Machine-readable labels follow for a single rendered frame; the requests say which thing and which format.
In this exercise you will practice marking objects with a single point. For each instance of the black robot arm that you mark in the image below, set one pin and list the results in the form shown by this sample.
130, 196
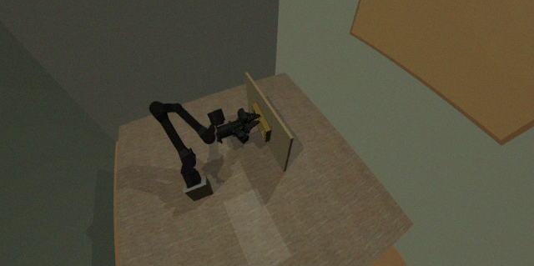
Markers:
188, 158

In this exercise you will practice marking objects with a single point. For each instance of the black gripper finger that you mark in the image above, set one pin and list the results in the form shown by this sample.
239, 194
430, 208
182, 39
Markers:
251, 125
252, 116

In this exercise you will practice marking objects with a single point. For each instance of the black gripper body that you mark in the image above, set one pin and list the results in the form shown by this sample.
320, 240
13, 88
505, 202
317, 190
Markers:
241, 121

